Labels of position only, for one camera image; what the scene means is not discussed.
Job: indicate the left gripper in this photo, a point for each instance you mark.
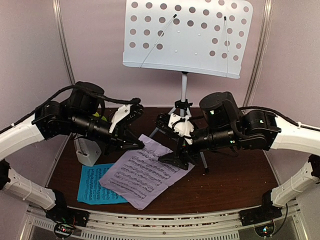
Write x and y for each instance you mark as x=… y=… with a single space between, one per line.
x=117 y=140

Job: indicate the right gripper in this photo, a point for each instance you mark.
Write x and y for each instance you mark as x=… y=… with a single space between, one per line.
x=178 y=159

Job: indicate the purple sheet music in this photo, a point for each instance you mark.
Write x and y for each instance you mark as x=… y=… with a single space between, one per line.
x=139 y=177

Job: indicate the white metronome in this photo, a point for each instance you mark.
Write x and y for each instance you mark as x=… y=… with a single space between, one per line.
x=87 y=151

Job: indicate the blue sheet music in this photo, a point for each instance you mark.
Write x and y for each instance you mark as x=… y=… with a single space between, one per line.
x=91 y=192

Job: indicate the white music stand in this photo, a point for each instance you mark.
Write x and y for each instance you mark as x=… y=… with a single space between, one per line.
x=206 y=37

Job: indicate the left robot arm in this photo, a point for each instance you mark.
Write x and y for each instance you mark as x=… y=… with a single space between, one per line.
x=80 y=109

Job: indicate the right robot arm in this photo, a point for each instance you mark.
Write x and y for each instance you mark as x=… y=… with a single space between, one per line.
x=246 y=128

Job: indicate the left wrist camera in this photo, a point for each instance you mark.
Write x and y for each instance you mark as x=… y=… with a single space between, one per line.
x=125 y=113

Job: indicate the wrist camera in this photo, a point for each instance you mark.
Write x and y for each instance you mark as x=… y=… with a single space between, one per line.
x=125 y=113
x=176 y=126

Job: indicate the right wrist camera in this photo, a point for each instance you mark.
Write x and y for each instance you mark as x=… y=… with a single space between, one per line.
x=176 y=126

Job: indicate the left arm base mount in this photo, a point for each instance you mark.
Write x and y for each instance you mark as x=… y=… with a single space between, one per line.
x=66 y=219

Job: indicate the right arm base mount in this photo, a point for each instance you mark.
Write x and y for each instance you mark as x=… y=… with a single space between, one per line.
x=264 y=213

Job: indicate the left aluminium corner post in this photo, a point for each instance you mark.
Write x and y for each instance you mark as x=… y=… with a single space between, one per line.
x=63 y=42

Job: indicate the aluminium corner post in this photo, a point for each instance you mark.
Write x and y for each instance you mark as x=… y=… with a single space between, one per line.
x=261 y=50
x=63 y=42

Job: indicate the right aluminium corner post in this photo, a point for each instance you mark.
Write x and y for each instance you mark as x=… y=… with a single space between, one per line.
x=261 y=50

